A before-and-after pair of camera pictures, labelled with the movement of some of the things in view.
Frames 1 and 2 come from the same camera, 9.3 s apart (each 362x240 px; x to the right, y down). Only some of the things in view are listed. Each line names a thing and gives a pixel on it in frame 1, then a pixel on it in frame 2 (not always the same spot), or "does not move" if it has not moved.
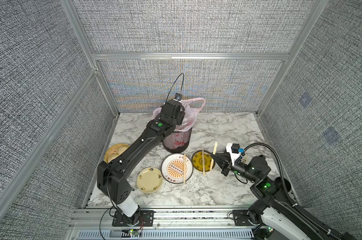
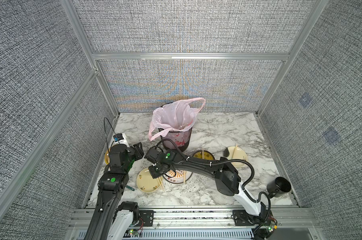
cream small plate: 149,180 does not move
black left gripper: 180,117 to 138,150
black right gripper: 226,168 to 154,175
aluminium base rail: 95,223 does not move
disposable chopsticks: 214,153 to 159,180
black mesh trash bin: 175,142 does not move
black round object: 278,182 does not move
